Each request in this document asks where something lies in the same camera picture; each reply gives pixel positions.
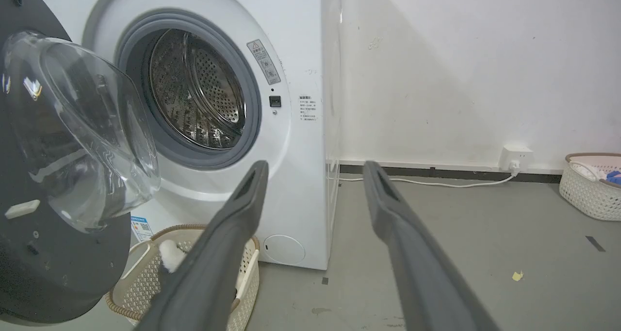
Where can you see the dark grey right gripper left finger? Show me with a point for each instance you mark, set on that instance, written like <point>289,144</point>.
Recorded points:
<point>213,263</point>

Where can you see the yellow paper scrap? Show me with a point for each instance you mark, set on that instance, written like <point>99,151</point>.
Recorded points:
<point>517,275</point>

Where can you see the blue cloth item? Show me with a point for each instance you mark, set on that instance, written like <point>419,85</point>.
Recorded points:
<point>614,176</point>

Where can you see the white front-load washing machine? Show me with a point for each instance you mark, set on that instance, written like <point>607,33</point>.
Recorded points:
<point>296,127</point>

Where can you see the white cloth item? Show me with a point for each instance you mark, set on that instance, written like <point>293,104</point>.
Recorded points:
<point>584,170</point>

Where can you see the cream perforated laundry basket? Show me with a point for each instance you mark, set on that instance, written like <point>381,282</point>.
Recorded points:
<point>140,277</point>

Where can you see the dark round washing machine door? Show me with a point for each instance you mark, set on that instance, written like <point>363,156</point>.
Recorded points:
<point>58,175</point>

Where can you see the white wall power socket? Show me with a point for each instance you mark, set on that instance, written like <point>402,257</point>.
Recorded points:
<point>515,157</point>

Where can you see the white fluffy toy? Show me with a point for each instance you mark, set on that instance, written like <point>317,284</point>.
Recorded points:
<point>171,254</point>

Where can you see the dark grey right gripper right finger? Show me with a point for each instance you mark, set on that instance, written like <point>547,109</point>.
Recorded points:
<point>422,273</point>

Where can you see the black floor tape strip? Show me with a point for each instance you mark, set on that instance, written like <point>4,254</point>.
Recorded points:
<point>595,243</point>

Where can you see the cream laundry basket brown rim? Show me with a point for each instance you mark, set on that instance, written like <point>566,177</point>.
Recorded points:
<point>589,190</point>

